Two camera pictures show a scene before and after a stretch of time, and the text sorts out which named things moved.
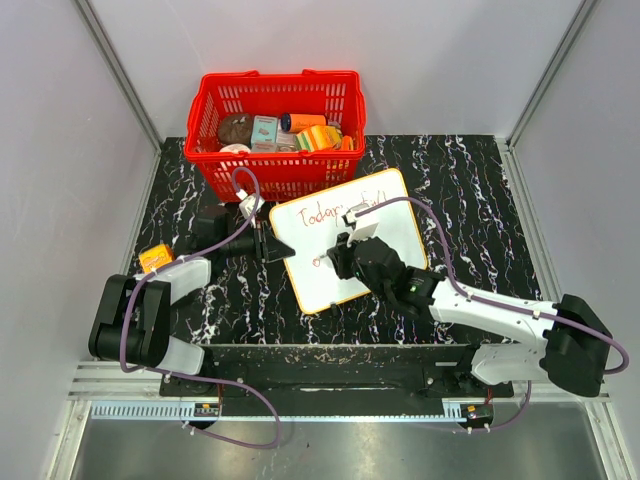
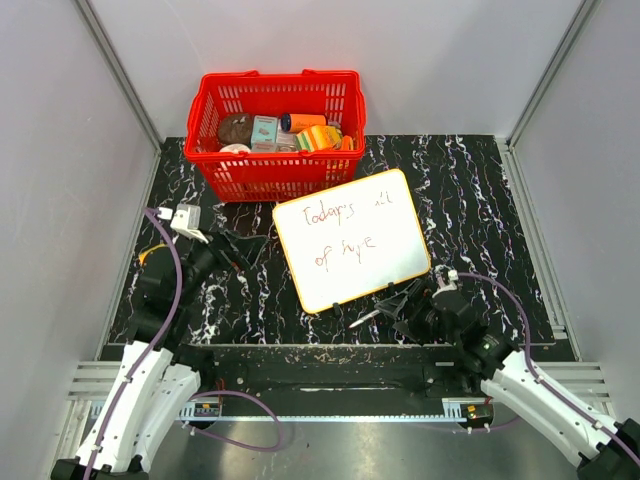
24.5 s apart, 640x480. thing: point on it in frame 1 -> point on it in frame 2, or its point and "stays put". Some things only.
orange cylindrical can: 294,123 stays put
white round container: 234,148 stays put
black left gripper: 265,243 -> 244,250
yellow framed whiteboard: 310,225 stays put
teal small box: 264,129 stays put
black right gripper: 340,255 -> 417,294
